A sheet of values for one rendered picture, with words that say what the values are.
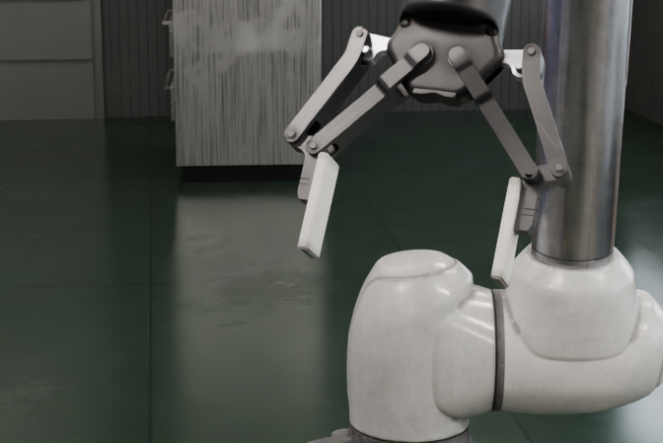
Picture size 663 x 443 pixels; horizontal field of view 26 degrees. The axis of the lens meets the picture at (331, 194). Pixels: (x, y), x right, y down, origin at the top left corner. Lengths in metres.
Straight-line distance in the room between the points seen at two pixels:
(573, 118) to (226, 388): 3.53
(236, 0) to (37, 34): 2.88
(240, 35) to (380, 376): 6.69
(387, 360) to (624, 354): 0.29
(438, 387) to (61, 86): 9.32
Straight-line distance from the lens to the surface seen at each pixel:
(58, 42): 10.94
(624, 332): 1.77
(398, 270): 1.76
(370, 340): 1.77
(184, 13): 8.38
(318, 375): 5.21
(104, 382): 5.21
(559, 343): 1.76
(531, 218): 0.96
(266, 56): 8.41
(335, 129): 1.01
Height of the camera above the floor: 1.73
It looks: 12 degrees down
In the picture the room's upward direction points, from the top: straight up
